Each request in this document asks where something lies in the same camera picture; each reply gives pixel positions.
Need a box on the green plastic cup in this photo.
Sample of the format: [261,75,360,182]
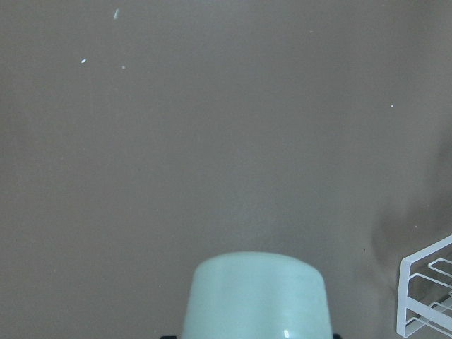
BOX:
[182,251,333,338]

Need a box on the white wire cup rack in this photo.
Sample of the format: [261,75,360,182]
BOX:
[396,236,451,338]

